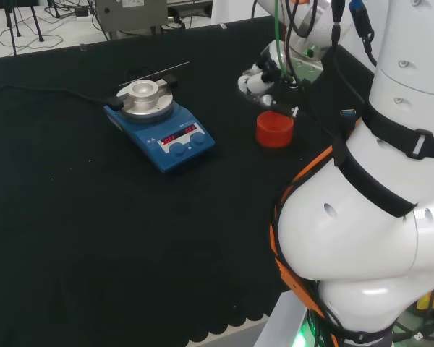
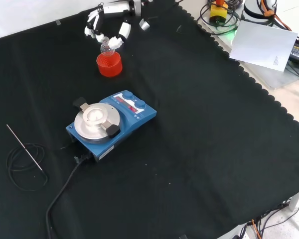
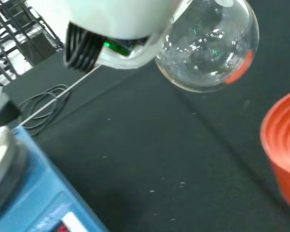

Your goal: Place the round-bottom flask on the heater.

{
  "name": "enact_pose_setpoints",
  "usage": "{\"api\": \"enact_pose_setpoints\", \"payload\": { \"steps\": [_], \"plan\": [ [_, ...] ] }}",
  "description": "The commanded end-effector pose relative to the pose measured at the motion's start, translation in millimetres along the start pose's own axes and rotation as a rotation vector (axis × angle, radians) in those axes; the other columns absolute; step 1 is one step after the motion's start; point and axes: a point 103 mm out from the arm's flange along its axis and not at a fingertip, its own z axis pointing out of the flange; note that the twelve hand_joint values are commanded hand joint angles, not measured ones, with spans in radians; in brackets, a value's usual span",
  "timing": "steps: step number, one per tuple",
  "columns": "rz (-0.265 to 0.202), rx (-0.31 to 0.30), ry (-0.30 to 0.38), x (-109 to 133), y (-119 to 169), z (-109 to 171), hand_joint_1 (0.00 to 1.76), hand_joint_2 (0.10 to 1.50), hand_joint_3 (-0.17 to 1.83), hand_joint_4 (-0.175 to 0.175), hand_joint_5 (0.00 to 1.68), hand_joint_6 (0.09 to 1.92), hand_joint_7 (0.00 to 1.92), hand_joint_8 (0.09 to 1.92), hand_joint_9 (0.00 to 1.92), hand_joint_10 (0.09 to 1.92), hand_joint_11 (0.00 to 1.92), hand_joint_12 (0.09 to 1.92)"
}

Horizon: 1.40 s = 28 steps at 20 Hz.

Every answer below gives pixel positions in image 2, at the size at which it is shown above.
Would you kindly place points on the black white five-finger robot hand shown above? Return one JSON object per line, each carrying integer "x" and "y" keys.
{"x": 114, "y": 8}

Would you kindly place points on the heater with blue base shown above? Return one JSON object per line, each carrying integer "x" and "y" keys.
{"x": 129, "y": 117}

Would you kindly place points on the steel temperature probe rod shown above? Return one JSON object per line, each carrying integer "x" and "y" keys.
{"x": 25, "y": 148}

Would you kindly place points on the black bench cloth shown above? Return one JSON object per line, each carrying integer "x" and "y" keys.
{"x": 189, "y": 124}

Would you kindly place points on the clear round-bottom glass flask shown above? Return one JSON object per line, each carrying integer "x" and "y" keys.
{"x": 106, "y": 49}

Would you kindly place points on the pale board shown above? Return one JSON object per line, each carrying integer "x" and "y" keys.
{"x": 262, "y": 44}

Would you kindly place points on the yellow stop button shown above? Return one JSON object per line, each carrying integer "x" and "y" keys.
{"x": 218, "y": 12}

